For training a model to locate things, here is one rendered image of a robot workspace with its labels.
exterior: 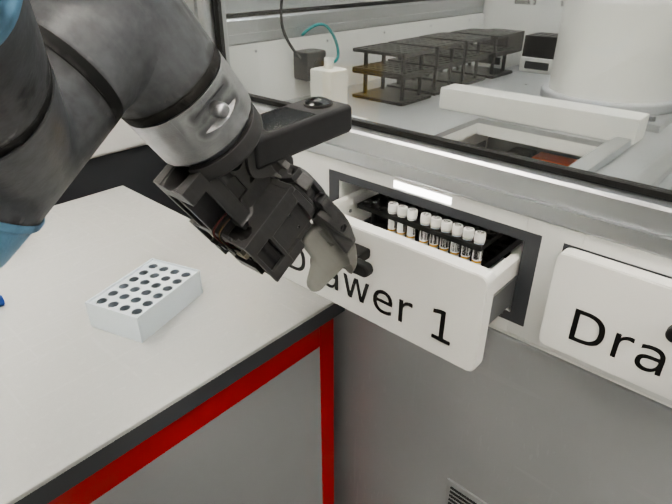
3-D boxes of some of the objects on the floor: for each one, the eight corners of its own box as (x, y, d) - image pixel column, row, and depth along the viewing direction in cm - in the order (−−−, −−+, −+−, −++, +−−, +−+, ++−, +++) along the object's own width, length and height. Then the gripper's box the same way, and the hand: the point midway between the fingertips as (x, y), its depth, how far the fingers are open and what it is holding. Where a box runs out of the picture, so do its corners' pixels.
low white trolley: (64, 923, 74) (-204, 633, 37) (-68, 604, 110) (-268, 299, 74) (341, 597, 112) (344, 294, 75) (175, 440, 148) (122, 184, 111)
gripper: (122, 166, 39) (264, 295, 56) (213, 207, 33) (343, 340, 49) (194, 83, 41) (310, 231, 58) (292, 106, 35) (392, 265, 51)
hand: (336, 252), depth 53 cm, fingers closed on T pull, 3 cm apart
